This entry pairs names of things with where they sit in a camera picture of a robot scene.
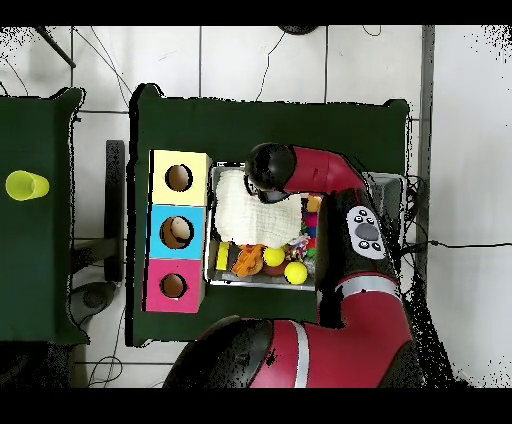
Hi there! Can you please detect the cream waffle cloth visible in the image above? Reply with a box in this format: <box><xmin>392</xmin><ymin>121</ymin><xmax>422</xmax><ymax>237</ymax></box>
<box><xmin>214</xmin><ymin>167</ymin><xmax>304</xmax><ymax>248</ymax></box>

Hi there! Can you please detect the shallow clear mesh bin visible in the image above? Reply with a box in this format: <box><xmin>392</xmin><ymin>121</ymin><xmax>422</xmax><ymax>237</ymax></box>
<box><xmin>206</xmin><ymin>162</ymin><xmax>405</xmax><ymax>293</ymax></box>

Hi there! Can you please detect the wooden box with three holes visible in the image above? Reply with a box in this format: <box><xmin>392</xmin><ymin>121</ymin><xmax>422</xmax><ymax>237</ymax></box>
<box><xmin>143</xmin><ymin>149</ymin><xmax>213</xmax><ymax>315</ymax></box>

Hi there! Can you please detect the yellow smiley ball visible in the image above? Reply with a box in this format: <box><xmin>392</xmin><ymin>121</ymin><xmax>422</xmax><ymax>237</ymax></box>
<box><xmin>263</xmin><ymin>247</ymin><xmax>287</xmax><ymax>269</ymax></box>

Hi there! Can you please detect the orange building block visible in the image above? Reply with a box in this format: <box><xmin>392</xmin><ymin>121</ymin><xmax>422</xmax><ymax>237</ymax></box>
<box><xmin>233</xmin><ymin>244</ymin><xmax>265</xmax><ymax>278</ymax></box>

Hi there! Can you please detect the small yellow block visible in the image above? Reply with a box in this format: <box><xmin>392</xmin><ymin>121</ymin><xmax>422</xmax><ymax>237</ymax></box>
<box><xmin>215</xmin><ymin>240</ymin><xmax>231</xmax><ymax>271</ymax></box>

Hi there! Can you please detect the plain yellow ball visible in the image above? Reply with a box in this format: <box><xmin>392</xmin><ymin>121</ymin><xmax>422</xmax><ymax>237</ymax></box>
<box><xmin>283</xmin><ymin>261</ymin><xmax>309</xmax><ymax>286</ymax></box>

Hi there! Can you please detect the dark green table cloth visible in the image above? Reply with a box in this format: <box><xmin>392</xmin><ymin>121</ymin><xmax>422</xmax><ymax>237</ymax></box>
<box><xmin>127</xmin><ymin>83</ymin><xmax>413</xmax><ymax>349</ymax></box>

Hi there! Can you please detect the black panel on stand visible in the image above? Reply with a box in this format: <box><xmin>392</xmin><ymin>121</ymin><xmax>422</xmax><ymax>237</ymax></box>
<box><xmin>70</xmin><ymin>139</ymin><xmax>128</xmax><ymax>317</ymax></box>

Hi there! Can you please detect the black round base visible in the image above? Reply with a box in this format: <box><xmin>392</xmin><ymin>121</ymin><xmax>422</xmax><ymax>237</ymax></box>
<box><xmin>277</xmin><ymin>25</ymin><xmax>321</xmax><ymax>37</ymax></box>

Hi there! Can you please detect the side table with green cloth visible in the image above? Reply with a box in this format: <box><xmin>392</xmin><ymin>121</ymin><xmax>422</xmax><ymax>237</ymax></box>
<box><xmin>0</xmin><ymin>87</ymin><xmax>88</xmax><ymax>345</ymax></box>

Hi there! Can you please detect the yellow-green plastic cup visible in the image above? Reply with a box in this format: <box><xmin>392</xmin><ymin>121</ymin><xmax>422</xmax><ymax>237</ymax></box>
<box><xmin>4</xmin><ymin>169</ymin><xmax>51</xmax><ymax>202</ymax></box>

